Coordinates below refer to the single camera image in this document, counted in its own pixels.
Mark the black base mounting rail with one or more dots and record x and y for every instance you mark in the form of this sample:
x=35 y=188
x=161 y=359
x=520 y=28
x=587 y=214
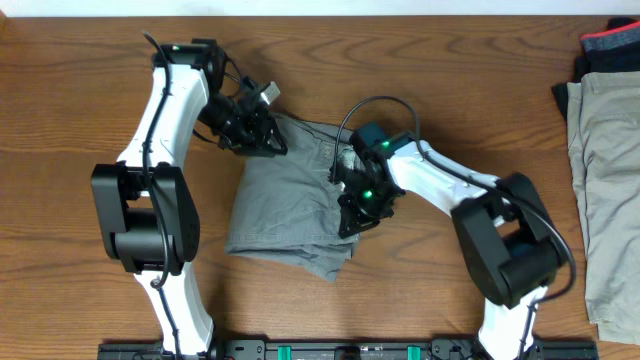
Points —
x=437 y=349

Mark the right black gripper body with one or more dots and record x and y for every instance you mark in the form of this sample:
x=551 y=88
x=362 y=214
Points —
x=379 y=199

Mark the beige folded shorts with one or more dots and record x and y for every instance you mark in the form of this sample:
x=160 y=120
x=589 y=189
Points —
x=603 y=149

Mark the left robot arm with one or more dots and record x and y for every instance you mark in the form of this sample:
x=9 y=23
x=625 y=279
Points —
x=147 y=216

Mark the dark garment red trim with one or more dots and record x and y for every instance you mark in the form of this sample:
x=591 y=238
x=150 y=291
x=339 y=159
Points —
x=614 y=50

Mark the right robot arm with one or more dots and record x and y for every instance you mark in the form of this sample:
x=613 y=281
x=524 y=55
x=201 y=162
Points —
x=512 y=250

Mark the grey shorts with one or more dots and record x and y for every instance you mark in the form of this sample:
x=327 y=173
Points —
x=286 y=210

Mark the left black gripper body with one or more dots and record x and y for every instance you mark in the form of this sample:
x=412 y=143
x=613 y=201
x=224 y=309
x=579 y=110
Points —
x=241 y=131

